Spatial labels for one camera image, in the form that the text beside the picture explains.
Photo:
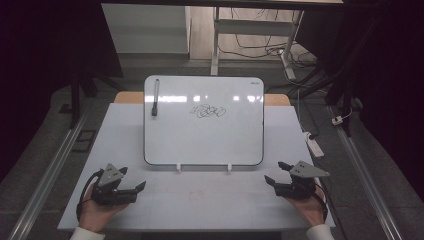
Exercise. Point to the wooden board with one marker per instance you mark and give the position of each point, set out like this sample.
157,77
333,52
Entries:
128,97

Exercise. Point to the small white adapter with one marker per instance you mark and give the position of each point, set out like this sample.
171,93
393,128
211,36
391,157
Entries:
337,120

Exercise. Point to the white whiteboard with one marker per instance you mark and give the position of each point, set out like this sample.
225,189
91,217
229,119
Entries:
203,140

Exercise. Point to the black marker pen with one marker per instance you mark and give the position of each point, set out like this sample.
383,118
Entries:
155,96

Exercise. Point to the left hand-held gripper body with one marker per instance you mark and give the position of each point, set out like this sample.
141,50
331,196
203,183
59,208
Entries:
110,195

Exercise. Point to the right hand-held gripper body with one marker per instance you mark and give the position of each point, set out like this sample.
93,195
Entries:
296,190

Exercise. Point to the white desk frame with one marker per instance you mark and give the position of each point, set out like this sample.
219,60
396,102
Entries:
253,27

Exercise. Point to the white whiteboard support clip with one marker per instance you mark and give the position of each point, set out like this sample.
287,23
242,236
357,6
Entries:
178,167
229,167

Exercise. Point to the white power strip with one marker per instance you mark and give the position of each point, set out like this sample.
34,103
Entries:
315,146

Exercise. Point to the person's left hand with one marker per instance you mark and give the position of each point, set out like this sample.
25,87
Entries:
95,216

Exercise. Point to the black floor plate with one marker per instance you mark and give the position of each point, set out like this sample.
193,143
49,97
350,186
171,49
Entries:
84,140

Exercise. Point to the aluminium rail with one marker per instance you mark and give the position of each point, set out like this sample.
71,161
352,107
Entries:
366,180
46,181

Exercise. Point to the person's right hand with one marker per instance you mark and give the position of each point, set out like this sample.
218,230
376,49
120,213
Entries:
313,210

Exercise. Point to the black stand legs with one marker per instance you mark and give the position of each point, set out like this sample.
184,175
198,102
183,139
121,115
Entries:
346,93
75,100

